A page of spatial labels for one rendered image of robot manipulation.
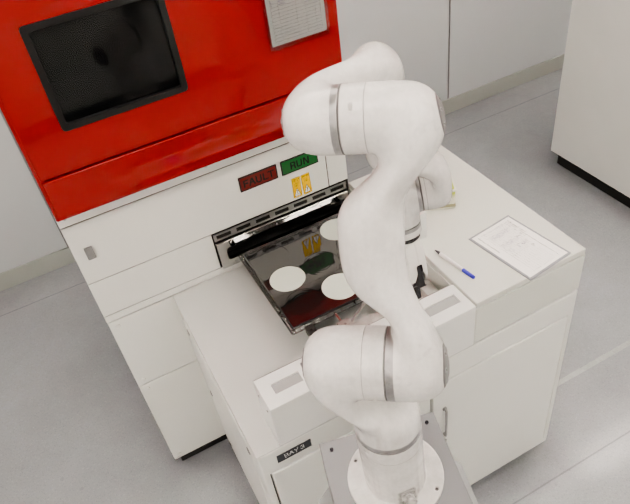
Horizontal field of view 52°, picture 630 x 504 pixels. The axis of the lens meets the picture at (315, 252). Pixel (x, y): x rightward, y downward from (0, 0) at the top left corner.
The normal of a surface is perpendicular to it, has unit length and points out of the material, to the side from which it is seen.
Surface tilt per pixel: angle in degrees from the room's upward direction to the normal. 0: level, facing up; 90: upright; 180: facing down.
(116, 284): 90
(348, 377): 59
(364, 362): 38
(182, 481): 0
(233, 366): 0
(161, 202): 90
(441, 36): 90
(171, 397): 90
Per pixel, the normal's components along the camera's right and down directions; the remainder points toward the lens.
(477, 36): 0.46, 0.54
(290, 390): -0.12, -0.74
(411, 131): -0.18, 0.33
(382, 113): -0.23, 0.11
